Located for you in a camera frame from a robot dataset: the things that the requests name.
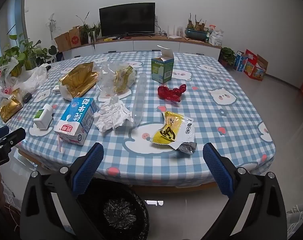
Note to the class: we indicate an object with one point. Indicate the small white bottle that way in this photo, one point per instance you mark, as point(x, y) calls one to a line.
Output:
point(42, 120)

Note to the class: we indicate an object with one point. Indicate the white printed bag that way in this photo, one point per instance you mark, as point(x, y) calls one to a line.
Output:
point(216, 38)

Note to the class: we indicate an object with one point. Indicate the small yellow item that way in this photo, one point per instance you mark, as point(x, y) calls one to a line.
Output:
point(110, 39)

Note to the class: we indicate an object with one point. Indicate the white plastic bag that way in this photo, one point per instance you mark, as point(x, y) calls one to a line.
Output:
point(31, 78)

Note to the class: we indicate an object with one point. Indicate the grey patterned rug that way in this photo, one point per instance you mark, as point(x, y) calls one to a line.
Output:
point(295, 220)

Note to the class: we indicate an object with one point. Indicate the large gold foil bag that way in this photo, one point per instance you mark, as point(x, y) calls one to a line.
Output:
point(77, 81)

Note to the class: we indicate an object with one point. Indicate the black computer mouse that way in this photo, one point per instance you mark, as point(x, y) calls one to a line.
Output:
point(27, 98)

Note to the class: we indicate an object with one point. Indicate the white medicine box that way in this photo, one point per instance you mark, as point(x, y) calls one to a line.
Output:
point(57, 90)

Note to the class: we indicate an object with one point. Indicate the small green floor plant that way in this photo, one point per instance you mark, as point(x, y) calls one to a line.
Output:
point(227, 56)

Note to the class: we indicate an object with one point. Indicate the potted pothos plant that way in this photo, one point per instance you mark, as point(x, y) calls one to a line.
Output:
point(21, 52)

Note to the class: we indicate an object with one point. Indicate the brown bag with red flower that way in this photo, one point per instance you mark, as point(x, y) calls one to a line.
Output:
point(75, 37)

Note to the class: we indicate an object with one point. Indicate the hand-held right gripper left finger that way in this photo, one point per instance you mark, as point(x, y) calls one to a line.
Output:
point(87, 170)

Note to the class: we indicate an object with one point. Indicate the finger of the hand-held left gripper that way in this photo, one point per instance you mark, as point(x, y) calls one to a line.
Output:
point(12, 137)
point(0, 133)

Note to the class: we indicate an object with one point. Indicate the clear plastic tube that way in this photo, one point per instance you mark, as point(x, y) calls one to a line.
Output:
point(139, 100)

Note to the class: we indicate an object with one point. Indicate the clear plastic bag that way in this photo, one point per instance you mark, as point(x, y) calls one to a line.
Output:
point(119, 77)

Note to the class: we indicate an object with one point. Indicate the blue checked tablecloth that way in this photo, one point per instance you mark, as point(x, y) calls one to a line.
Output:
point(216, 120)

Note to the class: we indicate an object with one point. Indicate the white spray bottle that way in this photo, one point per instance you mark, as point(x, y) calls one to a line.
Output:
point(211, 28)

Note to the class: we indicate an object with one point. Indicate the teal planter with bonsai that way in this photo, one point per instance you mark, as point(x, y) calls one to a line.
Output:
point(196, 33)

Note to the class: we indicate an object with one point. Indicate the trailing green potted plant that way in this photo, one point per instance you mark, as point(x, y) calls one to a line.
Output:
point(90, 32)

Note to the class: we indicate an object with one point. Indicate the white tissue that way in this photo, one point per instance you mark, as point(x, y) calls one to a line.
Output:
point(111, 116)

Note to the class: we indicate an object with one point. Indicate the spindly dried plant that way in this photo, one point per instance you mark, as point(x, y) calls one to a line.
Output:
point(52, 26)

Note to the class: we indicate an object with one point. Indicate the teal and white carton box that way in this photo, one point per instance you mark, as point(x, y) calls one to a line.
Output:
point(161, 70)

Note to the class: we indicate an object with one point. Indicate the brown cardboard box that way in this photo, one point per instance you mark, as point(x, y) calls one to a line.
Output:
point(62, 42)

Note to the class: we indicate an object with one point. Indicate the yellow snack packet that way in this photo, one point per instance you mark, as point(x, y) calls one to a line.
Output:
point(171, 130)

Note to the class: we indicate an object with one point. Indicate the red colourful box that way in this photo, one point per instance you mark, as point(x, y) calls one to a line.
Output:
point(255, 67)

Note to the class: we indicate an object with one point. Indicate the black television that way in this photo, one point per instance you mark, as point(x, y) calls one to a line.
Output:
point(127, 18)

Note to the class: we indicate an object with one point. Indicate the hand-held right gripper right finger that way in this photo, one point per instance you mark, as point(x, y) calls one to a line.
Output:
point(219, 170)

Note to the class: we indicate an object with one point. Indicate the white cabinet with wooden top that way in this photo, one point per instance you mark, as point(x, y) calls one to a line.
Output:
point(154, 45)

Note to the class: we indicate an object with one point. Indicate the small gold foil bag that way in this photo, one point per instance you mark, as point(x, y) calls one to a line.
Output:
point(10, 106)

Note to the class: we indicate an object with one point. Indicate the blue colourful box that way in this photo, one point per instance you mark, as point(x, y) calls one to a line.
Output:
point(241, 61)

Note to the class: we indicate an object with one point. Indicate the blue and white milk carton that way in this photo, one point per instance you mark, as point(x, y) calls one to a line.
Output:
point(76, 120)

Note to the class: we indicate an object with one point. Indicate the white router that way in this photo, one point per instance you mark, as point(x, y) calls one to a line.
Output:
point(176, 36)

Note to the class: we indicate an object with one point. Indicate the black-lined trash bin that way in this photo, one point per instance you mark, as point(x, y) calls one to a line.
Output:
point(121, 212)

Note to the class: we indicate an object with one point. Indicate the red plastic wrapper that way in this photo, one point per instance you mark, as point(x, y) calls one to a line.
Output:
point(169, 93)

